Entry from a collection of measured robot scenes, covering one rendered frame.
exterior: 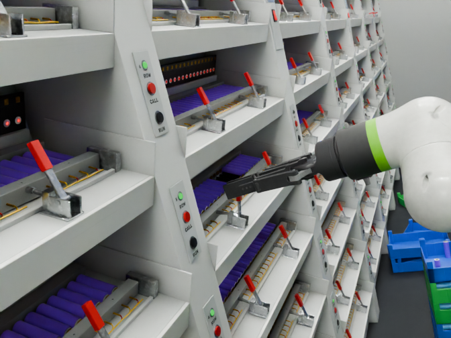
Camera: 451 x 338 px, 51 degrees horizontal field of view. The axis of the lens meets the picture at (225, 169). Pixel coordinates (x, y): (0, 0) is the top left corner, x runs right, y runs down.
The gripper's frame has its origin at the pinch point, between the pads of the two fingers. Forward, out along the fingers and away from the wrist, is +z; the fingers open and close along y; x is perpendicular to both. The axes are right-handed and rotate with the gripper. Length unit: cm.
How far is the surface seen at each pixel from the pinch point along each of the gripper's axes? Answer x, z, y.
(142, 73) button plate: 24.8, -3.5, -23.7
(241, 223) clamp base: -7.0, 3.0, -1.0
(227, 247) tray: -8.3, 3.1, -9.4
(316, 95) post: 3, 7, 113
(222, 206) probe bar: -3.7, 7.8, 3.2
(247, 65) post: 22.8, 5.3, 42.7
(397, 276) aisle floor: -104, 11, 155
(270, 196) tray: -8.2, 3.3, 18.4
